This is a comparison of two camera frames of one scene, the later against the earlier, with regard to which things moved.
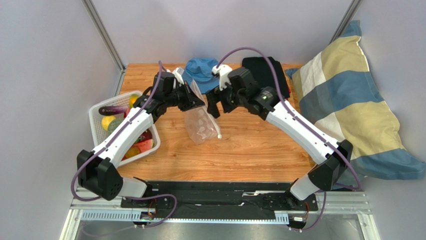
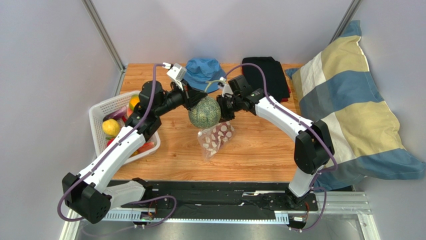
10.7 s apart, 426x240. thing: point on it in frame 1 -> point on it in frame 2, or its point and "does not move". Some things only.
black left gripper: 192,101 does not move
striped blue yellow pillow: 335,82 does not move
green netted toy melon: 113,124 -> 206,114
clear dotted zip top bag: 200,126 -> 212,139
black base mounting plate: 209,200 does not move
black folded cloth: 260,67 does not move
